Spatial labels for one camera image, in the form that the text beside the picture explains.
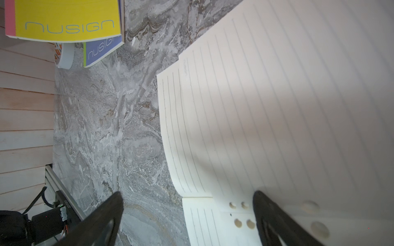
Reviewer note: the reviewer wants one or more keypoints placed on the open cream notebook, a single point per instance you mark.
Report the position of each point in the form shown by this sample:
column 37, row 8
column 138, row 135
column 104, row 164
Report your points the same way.
column 294, row 99

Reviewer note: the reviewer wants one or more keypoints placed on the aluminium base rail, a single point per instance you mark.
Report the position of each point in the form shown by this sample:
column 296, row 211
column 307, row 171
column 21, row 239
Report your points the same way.
column 63, row 197

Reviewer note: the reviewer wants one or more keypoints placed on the purple cover notebook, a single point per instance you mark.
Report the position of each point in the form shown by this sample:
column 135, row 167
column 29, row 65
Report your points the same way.
column 95, row 51

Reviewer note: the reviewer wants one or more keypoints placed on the clear tape roll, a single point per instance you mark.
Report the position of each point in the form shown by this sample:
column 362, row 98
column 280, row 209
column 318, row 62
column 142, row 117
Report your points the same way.
column 64, row 55

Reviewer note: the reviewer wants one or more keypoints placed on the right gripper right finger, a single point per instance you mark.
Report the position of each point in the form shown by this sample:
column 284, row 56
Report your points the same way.
column 277, row 228

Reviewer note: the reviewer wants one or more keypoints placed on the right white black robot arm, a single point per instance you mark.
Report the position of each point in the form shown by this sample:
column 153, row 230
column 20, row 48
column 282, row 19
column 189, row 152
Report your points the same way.
column 18, row 230

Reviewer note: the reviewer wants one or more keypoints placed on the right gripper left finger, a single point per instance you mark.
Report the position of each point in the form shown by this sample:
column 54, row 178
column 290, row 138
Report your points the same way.
column 100, row 228

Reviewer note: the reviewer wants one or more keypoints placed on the yellow cover notebook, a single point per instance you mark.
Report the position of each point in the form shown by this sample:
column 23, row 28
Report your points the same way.
column 62, row 21

